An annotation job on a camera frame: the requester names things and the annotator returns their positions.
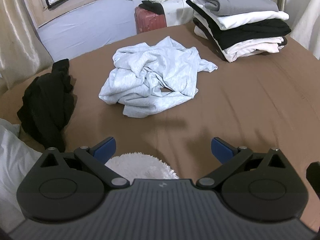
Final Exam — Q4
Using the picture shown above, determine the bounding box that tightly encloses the black cloth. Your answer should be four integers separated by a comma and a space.
139, 0, 165, 15

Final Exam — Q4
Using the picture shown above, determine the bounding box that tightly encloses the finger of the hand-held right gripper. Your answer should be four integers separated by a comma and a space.
306, 162, 320, 195

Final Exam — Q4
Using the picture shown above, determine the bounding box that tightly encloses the crumpled black garment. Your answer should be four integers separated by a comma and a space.
17, 59, 77, 152

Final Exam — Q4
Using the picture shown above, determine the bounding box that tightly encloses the stack of folded clothes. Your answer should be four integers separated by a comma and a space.
185, 0, 292, 63

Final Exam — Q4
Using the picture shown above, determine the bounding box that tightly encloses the white fluffy towel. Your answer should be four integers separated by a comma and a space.
104, 152, 180, 180

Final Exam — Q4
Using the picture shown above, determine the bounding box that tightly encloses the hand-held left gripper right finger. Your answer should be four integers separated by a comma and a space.
196, 137, 288, 188

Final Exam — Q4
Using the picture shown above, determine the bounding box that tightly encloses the light grey printed t-shirt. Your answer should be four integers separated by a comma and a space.
98, 36, 218, 118

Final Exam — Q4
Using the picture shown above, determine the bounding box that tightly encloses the beige curtain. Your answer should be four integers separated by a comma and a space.
0, 0, 54, 90

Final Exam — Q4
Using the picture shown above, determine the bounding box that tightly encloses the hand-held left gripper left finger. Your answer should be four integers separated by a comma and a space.
40, 137, 130, 188

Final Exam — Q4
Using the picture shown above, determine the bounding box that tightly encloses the wooden window frame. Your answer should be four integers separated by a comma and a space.
21, 0, 150, 28

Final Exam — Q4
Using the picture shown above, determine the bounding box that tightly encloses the white pillow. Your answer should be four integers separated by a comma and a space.
0, 117, 44, 230

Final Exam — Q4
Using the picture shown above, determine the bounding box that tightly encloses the white bedding pile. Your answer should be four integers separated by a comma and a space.
147, 0, 194, 27

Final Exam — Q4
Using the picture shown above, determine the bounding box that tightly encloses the white curtain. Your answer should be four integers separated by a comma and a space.
291, 0, 320, 60

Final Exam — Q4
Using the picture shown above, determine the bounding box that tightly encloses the red suitcase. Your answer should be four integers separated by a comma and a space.
134, 6, 167, 34

